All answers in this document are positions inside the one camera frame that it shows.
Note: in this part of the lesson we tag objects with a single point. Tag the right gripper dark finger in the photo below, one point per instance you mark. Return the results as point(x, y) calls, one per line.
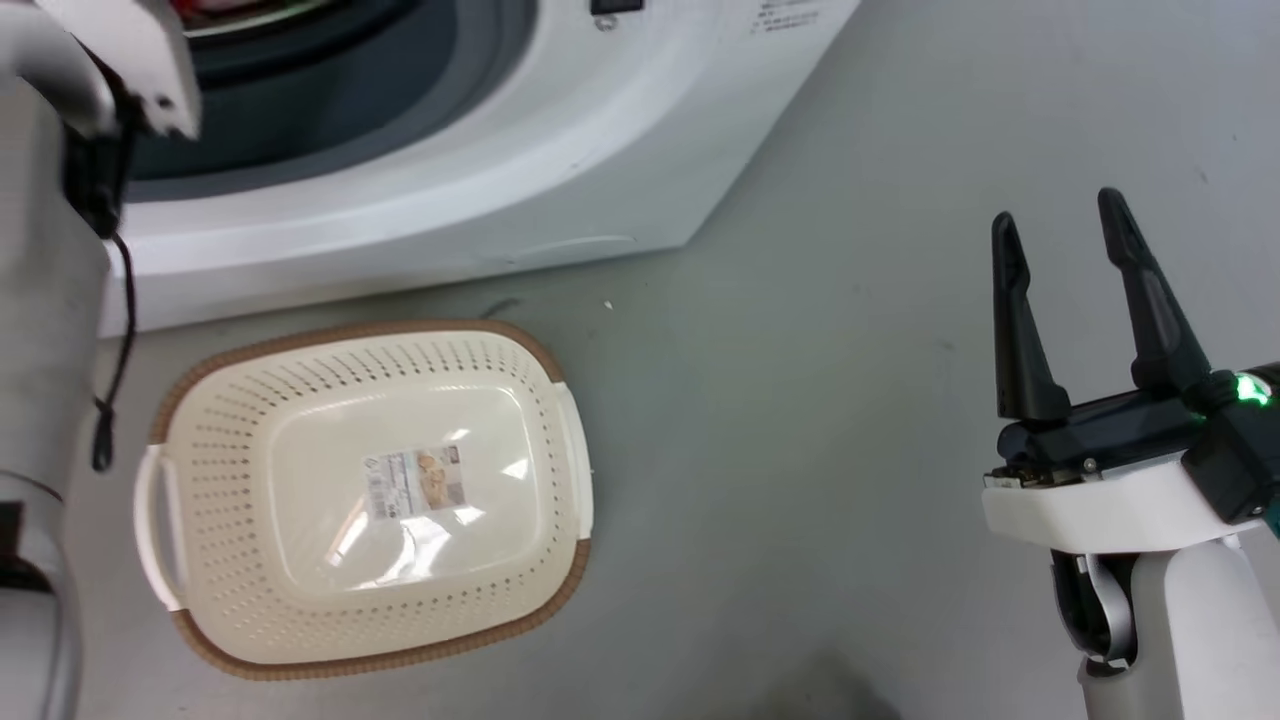
point(1155, 320)
point(1020, 350)

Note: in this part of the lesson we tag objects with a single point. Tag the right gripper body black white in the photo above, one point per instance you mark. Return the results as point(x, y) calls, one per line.
point(1130, 490)

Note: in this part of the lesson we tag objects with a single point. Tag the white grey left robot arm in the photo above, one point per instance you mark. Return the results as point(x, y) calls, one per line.
point(45, 330)

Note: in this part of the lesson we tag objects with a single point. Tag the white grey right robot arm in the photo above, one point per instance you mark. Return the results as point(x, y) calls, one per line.
point(1190, 630)

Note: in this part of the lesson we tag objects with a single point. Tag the white front-load washing machine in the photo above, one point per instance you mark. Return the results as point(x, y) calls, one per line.
point(560, 130)

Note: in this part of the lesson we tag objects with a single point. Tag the cream perforated laundry basket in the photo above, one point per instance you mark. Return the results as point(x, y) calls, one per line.
point(250, 560)

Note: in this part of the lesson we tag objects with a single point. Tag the printed paper label sticker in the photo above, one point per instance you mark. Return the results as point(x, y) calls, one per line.
point(415, 482)

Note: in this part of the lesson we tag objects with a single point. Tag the red clothing item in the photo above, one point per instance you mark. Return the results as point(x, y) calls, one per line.
point(210, 8)

